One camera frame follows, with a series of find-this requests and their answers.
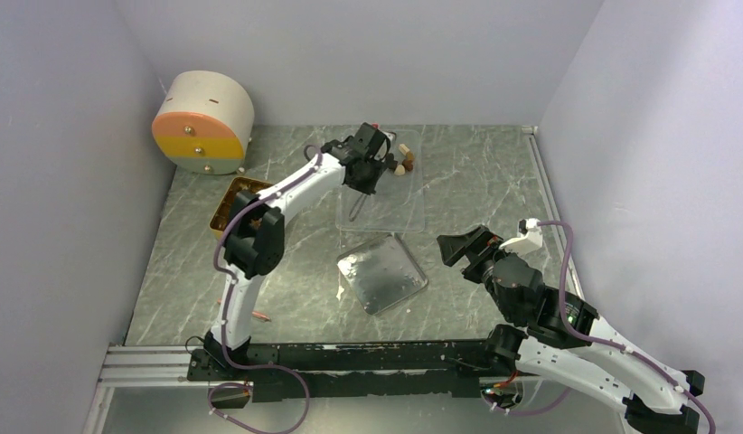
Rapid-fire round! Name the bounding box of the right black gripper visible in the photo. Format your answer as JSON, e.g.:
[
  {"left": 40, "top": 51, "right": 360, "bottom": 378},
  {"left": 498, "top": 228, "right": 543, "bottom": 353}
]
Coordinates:
[{"left": 436, "top": 224, "right": 522, "bottom": 323}]

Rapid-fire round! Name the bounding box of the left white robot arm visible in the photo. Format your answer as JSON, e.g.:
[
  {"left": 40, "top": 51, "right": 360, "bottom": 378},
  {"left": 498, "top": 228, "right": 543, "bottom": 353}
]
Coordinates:
[{"left": 203, "top": 123, "right": 395, "bottom": 380}]

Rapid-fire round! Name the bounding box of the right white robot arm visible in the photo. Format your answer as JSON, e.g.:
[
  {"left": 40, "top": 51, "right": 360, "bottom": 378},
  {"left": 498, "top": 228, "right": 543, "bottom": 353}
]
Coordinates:
[{"left": 437, "top": 219, "right": 716, "bottom": 433}]

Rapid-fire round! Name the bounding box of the gold chocolate box tray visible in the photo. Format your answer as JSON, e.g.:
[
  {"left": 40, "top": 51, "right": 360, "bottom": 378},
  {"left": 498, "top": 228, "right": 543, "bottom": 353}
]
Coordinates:
[{"left": 209, "top": 176, "right": 274, "bottom": 241}]

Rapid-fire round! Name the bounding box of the clear plastic tray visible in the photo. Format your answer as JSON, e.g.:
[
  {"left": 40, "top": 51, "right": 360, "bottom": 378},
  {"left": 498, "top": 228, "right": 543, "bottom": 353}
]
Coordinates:
[{"left": 335, "top": 126, "right": 425, "bottom": 232}]

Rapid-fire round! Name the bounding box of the square silver metal lid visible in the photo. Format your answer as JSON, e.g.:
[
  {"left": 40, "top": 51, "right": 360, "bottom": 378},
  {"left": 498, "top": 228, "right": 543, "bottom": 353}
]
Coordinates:
[{"left": 337, "top": 233, "right": 429, "bottom": 316}]

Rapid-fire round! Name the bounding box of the round pastel drawer box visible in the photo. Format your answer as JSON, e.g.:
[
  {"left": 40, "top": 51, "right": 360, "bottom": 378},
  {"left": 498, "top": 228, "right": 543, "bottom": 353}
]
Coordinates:
[{"left": 151, "top": 71, "right": 255, "bottom": 175}]

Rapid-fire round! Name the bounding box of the red pen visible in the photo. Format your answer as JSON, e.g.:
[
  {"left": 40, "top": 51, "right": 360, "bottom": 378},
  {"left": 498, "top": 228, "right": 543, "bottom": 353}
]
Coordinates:
[{"left": 251, "top": 311, "right": 272, "bottom": 322}]

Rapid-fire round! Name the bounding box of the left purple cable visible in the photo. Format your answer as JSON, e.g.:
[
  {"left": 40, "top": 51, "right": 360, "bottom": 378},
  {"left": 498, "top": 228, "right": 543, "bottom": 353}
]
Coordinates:
[{"left": 206, "top": 145, "right": 313, "bottom": 434}]

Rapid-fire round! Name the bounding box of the purple cable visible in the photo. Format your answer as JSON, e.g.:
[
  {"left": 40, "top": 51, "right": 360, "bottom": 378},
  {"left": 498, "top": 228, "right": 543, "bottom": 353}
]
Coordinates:
[
  {"left": 206, "top": 145, "right": 313, "bottom": 434},
  {"left": 482, "top": 220, "right": 718, "bottom": 434}
]

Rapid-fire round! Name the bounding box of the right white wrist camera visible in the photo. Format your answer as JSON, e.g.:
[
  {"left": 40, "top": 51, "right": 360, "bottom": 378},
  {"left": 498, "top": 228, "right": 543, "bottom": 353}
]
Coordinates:
[{"left": 500, "top": 218, "right": 543, "bottom": 255}]

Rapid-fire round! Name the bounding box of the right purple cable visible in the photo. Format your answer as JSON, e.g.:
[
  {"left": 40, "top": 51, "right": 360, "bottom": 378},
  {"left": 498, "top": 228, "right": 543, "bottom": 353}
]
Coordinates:
[{"left": 482, "top": 220, "right": 718, "bottom": 434}]

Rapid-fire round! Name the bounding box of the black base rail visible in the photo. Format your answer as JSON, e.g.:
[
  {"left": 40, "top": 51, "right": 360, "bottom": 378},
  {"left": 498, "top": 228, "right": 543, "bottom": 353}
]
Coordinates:
[{"left": 187, "top": 339, "right": 520, "bottom": 402}]

